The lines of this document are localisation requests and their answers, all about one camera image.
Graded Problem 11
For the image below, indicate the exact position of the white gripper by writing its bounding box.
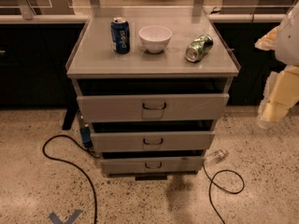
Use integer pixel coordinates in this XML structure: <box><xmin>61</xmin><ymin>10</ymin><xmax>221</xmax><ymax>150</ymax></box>
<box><xmin>255</xmin><ymin>27</ymin><xmax>299</xmax><ymax>129</ymax></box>

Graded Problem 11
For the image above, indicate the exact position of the blue Pepsi can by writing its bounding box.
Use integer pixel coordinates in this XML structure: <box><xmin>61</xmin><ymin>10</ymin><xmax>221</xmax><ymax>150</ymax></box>
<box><xmin>110</xmin><ymin>17</ymin><xmax>130</xmax><ymax>54</ymax></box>

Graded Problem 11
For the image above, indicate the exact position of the grey top drawer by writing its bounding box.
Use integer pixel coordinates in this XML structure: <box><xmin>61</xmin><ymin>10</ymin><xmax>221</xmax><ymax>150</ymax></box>
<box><xmin>78</xmin><ymin>93</ymin><xmax>229</xmax><ymax>122</ymax></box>

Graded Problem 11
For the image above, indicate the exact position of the grey drawer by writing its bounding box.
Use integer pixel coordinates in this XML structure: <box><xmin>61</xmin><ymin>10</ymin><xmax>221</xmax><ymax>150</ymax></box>
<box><xmin>91</xmin><ymin>132</ymin><xmax>215</xmax><ymax>152</ymax></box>
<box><xmin>78</xmin><ymin>93</ymin><xmax>229</xmax><ymax>122</ymax></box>
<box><xmin>100</xmin><ymin>156</ymin><xmax>203</xmax><ymax>175</ymax></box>

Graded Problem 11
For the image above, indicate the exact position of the black cable floor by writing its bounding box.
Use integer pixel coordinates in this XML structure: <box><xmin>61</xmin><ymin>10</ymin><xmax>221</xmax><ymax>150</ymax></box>
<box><xmin>41</xmin><ymin>134</ymin><xmax>101</xmax><ymax>224</ymax></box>
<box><xmin>202</xmin><ymin>163</ymin><xmax>246</xmax><ymax>224</ymax></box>

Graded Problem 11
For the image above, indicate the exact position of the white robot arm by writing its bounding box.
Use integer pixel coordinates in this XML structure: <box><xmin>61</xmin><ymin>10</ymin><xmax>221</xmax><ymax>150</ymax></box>
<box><xmin>255</xmin><ymin>3</ymin><xmax>299</xmax><ymax>129</ymax></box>

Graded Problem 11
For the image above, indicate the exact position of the black cable left floor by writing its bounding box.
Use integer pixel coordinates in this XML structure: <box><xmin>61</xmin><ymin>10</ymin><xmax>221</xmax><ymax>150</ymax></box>
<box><xmin>41</xmin><ymin>134</ymin><xmax>101</xmax><ymax>224</ymax></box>

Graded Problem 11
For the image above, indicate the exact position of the grey drawer cabinet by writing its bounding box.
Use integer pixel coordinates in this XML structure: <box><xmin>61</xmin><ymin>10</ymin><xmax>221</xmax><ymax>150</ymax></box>
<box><xmin>67</xmin><ymin>7</ymin><xmax>239</xmax><ymax>176</ymax></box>

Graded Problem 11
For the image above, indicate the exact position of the grey middle drawer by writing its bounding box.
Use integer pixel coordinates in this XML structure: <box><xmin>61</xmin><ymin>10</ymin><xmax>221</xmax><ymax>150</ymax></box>
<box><xmin>91</xmin><ymin>132</ymin><xmax>215</xmax><ymax>152</ymax></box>

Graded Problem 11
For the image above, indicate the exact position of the grey bottom drawer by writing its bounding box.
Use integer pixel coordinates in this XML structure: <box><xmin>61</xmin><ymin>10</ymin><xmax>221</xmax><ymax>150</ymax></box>
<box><xmin>100</xmin><ymin>156</ymin><xmax>203</xmax><ymax>175</ymax></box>

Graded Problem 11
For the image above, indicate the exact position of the crushed green soda can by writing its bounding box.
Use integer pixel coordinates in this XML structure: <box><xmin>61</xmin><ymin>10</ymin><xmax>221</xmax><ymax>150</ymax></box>
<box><xmin>185</xmin><ymin>34</ymin><xmax>213</xmax><ymax>63</ymax></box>

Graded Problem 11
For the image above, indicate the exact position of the white bowl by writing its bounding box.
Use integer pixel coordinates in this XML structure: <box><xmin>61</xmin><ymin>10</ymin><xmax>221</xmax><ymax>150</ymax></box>
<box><xmin>138</xmin><ymin>25</ymin><xmax>172</xmax><ymax>53</ymax></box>

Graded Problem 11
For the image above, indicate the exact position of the black cable right floor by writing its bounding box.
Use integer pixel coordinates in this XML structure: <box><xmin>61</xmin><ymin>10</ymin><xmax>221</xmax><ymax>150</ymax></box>
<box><xmin>202</xmin><ymin>163</ymin><xmax>246</xmax><ymax>224</ymax></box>

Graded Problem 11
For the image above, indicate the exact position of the blue power adapter box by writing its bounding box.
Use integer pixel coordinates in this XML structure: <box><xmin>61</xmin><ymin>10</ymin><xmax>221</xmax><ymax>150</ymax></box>
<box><xmin>79</xmin><ymin>127</ymin><xmax>93</xmax><ymax>148</ymax></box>

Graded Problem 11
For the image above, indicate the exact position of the black table leg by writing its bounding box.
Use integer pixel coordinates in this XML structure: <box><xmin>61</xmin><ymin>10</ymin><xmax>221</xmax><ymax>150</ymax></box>
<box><xmin>62</xmin><ymin>105</ymin><xmax>78</xmax><ymax>131</ymax></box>

